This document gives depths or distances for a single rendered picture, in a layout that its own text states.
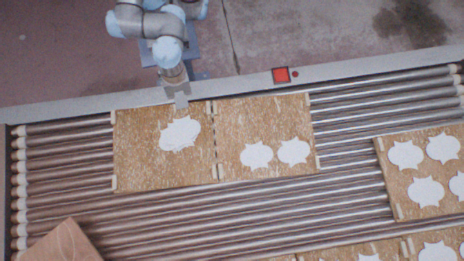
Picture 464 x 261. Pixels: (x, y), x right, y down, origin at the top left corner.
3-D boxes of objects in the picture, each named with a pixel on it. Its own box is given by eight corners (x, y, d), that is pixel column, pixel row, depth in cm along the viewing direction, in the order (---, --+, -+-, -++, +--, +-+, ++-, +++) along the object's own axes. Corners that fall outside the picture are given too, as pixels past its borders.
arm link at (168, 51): (181, 33, 96) (178, 61, 94) (186, 53, 107) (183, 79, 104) (152, 31, 96) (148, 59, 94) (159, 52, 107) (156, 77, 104)
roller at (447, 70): (17, 128, 151) (10, 125, 146) (453, 65, 163) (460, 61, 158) (17, 139, 149) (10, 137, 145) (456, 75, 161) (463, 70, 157)
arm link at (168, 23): (146, 1, 101) (141, 34, 98) (185, 3, 101) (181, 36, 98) (151, 17, 109) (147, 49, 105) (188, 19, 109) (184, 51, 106)
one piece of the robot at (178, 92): (162, 97, 105) (170, 116, 120) (192, 90, 106) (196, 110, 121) (154, 62, 108) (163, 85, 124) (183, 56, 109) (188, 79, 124)
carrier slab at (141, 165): (113, 110, 149) (112, 109, 147) (210, 101, 151) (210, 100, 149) (114, 194, 140) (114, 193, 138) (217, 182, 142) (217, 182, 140)
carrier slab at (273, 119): (212, 101, 151) (212, 100, 149) (306, 93, 153) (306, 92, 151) (219, 183, 142) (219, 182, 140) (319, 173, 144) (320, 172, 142)
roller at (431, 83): (17, 139, 149) (10, 137, 145) (456, 75, 161) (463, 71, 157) (17, 151, 148) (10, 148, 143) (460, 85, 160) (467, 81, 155)
